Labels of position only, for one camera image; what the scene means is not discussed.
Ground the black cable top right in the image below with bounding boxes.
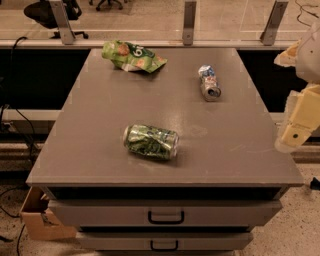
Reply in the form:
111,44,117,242
294,0,320,28

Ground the black cable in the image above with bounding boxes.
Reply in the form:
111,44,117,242
0,35,41,256
294,0,320,28

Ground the middle metal railing bracket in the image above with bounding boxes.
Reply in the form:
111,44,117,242
182,0,197,46

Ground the right metal railing bracket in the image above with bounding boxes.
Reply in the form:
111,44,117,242
260,0,288,46

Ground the grey drawer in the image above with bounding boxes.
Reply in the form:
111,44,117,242
49,200,282,228
76,232,253,252

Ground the upper grey drawer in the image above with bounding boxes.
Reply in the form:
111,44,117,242
49,200,282,228

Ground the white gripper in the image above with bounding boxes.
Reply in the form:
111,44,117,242
274,21,320,153

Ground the cardboard box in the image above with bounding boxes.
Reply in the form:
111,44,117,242
20,187,76,241

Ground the black cable left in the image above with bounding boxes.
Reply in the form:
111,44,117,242
0,35,41,256

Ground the black object right floor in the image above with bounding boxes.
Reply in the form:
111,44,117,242
310,178,320,190

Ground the grey drawer cabinet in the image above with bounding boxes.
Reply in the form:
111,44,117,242
27,48,303,256

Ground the green chip bag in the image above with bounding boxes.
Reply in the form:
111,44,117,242
102,40,167,73

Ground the green crushed soda can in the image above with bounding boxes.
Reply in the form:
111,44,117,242
123,124,179,160

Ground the black office chair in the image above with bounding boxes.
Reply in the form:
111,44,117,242
24,0,89,39

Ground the blue silver crushed can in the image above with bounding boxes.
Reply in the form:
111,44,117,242
198,65,221,102

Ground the lower grey drawer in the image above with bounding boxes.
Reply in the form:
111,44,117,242
76,232,253,252

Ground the metal railing bracket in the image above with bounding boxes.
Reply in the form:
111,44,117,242
49,0,75,45
182,0,197,46
260,0,288,46

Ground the left metal railing bracket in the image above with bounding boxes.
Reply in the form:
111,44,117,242
49,0,75,45

